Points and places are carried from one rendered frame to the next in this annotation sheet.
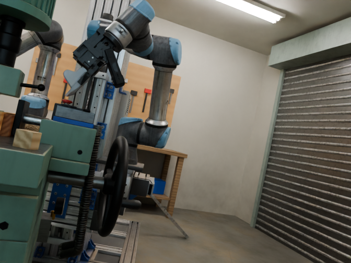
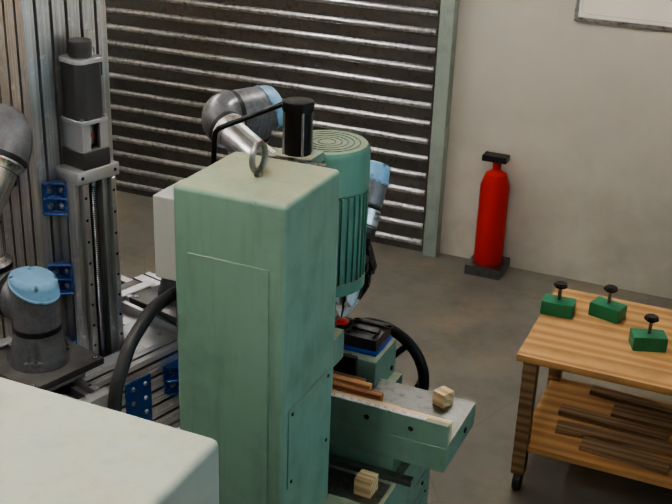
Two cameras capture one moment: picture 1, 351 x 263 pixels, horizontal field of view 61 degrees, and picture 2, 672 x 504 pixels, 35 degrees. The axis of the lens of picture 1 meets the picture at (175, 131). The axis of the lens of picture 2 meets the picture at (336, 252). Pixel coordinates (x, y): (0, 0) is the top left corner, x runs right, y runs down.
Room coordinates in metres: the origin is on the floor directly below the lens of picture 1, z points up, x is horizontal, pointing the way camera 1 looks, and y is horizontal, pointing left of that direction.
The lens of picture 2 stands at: (-0.62, 1.95, 2.14)
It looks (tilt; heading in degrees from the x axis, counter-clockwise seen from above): 23 degrees down; 312
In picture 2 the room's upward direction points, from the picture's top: 2 degrees clockwise
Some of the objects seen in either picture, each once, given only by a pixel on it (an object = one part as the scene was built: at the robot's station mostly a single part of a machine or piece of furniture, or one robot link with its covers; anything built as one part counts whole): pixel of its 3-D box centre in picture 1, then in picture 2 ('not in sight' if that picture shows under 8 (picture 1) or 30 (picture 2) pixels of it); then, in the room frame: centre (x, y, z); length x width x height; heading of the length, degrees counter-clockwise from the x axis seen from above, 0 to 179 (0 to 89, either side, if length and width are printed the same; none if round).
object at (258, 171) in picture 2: not in sight; (258, 158); (0.67, 0.75, 1.55); 0.06 x 0.02 x 0.07; 109
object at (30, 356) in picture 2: not in sight; (38, 340); (1.48, 0.73, 0.87); 0.15 x 0.15 x 0.10
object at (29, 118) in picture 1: (33, 120); (343, 364); (0.78, 0.37, 0.95); 0.09 x 0.07 x 0.09; 19
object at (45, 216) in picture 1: (32, 225); not in sight; (1.06, 0.42, 0.58); 0.12 x 0.08 x 0.08; 109
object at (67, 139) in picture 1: (67, 140); (358, 360); (0.81, 0.29, 0.91); 0.15 x 0.14 x 0.09; 19
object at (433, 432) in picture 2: not in sight; (316, 401); (0.74, 0.50, 0.93); 0.60 x 0.02 x 0.06; 19
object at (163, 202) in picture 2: not in sight; (182, 230); (0.79, 0.82, 1.40); 0.10 x 0.06 x 0.16; 109
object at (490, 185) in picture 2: not in sight; (492, 213); (2.06, -2.11, 0.30); 0.19 x 0.18 x 0.60; 109
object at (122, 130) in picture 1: (130, 130); not in sight; (1.52, 0.23, 0.98); 0.13 x 0.12 x 0.14; 82
